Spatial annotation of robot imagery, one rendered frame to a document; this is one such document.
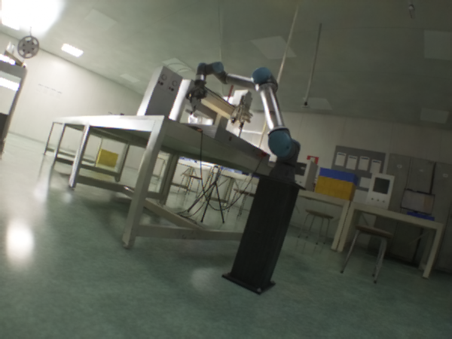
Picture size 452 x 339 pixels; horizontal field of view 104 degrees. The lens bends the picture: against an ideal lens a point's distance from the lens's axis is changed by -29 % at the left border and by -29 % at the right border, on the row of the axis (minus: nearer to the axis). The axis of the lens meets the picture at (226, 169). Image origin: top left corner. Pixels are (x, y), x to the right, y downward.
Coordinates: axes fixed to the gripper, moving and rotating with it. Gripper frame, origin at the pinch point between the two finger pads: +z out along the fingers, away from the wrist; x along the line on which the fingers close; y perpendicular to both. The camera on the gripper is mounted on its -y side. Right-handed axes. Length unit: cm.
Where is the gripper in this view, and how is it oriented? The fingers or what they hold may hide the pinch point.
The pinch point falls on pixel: (193, 110)
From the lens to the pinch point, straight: 160.7
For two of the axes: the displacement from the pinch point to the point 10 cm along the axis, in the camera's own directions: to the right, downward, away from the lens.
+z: -0.9, 9.7, -2.4
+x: 6.7, 2.4, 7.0
